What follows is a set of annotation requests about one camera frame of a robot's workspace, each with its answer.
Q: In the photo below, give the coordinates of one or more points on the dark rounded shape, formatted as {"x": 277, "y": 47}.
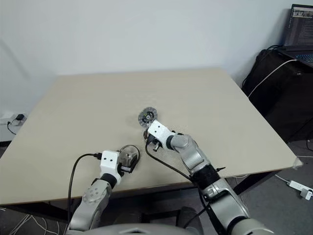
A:
{"x": 188, "y": 220}

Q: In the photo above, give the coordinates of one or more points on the black cabinet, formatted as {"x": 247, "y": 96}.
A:
{"x": 281, "y": 98}

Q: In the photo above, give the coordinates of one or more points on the clear tape on table corner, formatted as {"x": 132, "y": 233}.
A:
{"x": 297, "y": 163}

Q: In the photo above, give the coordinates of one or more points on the round spoked rotor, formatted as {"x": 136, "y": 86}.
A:
{"x": 147, "y": 117}

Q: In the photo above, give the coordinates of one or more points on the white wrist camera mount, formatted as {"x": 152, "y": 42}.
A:
{"x": 110, "y": 164}
{"x": 159, "y": 132}

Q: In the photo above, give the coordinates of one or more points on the grey robot torso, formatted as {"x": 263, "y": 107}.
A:
{"x": 127, "y": 228}

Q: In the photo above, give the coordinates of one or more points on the open black laptop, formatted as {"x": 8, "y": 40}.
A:
{"x": 300, "y": 29}

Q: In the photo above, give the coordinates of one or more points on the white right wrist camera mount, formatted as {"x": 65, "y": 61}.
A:
{"x": 159, "y": 132}

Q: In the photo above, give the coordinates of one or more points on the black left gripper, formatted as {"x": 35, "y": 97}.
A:
{"x": 126, "y": 169}

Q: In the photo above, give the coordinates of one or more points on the white power strip with plug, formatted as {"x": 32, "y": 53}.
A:
{"x": 302, "y": 187}

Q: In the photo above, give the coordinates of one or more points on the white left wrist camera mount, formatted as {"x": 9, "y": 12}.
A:
{"x": 110, "y": 164}

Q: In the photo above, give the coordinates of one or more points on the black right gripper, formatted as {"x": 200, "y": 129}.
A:
{"x": 152, "y": 142}

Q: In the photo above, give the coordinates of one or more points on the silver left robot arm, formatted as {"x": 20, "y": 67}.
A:
{"x": 93, "y": 195}

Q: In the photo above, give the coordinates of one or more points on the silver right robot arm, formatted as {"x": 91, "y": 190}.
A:
{"x": 193, "y": 156}

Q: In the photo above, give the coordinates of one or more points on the white power strip black adapter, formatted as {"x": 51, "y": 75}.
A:
{"x": 14, "y": 119}

